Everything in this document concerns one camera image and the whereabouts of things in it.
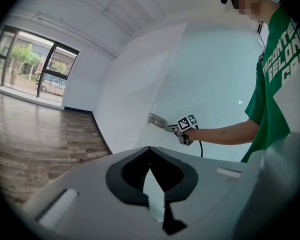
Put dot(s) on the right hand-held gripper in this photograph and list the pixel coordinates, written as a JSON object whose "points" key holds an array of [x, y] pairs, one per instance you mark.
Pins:
{"points": [[186, 122]]}

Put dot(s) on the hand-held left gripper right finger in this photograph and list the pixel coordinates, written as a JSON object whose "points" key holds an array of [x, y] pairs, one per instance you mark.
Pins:
{"points": [[202, 184]]}

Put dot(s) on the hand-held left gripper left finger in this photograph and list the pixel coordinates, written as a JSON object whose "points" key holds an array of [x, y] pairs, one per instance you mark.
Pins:
{"points": [[90, 196]]}

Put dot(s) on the parked car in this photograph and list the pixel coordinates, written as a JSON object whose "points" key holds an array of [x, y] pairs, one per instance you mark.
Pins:
{"points": [[51, 87]]}

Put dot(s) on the green tree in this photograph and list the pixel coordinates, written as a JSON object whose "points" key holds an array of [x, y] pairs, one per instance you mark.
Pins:
{"points": [[23, 55]]}

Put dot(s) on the person in green shirt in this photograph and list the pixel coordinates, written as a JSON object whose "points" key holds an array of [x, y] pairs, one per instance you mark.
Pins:
{"points": [[265, 134]]}

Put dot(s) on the large black-framed window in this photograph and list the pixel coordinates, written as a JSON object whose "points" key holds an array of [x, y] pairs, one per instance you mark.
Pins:
{"points": [[47, 66]]}

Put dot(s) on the person's right forearm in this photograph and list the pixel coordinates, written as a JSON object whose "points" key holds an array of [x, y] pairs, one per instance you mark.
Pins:
{"points": [[222, 135]]}

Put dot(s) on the white ceiling pipe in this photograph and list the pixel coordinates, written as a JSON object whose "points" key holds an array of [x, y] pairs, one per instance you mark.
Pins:
{"points": [[90, 25]]}

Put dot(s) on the person's head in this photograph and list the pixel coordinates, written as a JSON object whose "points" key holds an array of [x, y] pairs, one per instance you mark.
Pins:
{"points": [[262, 6]]}

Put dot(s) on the frosted glass door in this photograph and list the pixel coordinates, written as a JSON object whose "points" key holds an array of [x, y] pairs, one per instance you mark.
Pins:
{"points": [[202, 71]]}

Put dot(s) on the small black chest clip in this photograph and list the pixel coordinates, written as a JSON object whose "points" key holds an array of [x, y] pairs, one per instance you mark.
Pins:
{"points": [[261, 56]]}

